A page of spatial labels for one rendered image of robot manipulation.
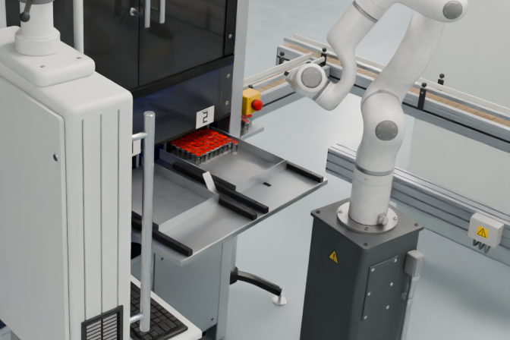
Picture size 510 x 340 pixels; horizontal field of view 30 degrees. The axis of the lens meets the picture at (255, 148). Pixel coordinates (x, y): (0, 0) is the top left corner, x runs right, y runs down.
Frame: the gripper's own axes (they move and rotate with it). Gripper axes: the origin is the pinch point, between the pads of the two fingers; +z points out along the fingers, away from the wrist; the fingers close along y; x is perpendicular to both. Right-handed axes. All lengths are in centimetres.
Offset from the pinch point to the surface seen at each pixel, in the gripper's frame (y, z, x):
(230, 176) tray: -0.6, 11.9, 35.8
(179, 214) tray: 6, -17, 54
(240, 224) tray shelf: -10.2, -13.8, 45.7
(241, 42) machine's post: 23.0, 19.5, -2.6
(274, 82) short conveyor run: 5, 71, -4
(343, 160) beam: -40, 103, 1
